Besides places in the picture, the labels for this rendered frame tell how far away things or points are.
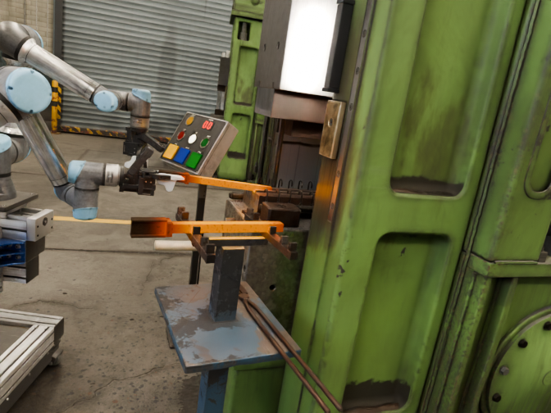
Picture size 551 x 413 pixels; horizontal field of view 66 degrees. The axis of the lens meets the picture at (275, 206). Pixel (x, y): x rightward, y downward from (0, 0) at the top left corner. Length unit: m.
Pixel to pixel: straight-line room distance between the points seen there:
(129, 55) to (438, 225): 8.50
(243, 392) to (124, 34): 8.38
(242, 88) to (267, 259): 5.11
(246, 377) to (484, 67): 1.31
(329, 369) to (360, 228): 0.47
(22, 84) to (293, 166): 1.04
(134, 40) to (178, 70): 0.99
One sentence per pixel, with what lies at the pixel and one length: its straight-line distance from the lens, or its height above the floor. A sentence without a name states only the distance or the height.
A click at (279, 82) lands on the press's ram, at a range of 1.46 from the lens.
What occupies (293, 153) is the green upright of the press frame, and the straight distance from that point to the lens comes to 1.83.
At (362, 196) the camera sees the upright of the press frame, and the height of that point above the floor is 1.11.
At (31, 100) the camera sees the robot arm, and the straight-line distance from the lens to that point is 1.36.
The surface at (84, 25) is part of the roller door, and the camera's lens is 9.57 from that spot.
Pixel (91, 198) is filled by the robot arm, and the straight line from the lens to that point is 1.51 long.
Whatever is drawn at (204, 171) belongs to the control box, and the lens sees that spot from 1.94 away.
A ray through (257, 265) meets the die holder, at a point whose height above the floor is 0.78.
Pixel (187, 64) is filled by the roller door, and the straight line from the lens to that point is 9.45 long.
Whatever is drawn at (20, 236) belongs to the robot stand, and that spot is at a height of 0.70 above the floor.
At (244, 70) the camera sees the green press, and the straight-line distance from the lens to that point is 6.44.
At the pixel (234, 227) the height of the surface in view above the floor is 1.00.
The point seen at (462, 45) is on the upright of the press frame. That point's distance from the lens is 1.43.
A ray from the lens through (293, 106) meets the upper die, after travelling 1.52.
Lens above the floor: 1.35
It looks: 15 degrees down
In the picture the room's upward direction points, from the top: 9 degrees clockwise
